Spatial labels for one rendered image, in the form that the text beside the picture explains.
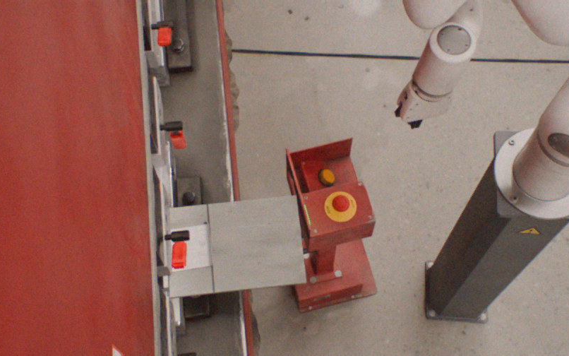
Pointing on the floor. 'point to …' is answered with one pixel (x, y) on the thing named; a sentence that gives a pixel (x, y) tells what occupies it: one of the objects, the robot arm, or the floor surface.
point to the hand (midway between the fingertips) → (414, 118)
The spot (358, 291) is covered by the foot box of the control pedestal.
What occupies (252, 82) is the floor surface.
